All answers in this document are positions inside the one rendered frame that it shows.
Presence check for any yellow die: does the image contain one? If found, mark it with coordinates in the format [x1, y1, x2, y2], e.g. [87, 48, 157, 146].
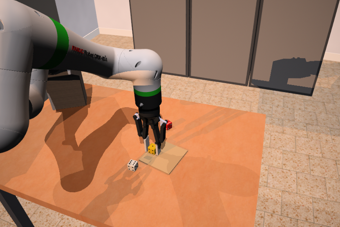
[148, 143, 156, 155]

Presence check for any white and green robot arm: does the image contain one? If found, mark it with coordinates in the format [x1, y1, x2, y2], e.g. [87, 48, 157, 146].
[0, 0, 163, 153]

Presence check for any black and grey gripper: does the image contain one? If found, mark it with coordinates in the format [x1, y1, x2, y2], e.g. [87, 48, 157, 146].
[133, 106, 168, 155]

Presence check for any white die with black pips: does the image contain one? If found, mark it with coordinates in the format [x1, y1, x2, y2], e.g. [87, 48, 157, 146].
[127, 160, 138, 171]

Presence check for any dark red die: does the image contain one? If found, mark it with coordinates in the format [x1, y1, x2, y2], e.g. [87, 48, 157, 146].
[166, 120, 172, 130]

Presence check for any tan flat mat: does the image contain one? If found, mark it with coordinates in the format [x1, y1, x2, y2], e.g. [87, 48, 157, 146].
[139, 141, 187, 174]

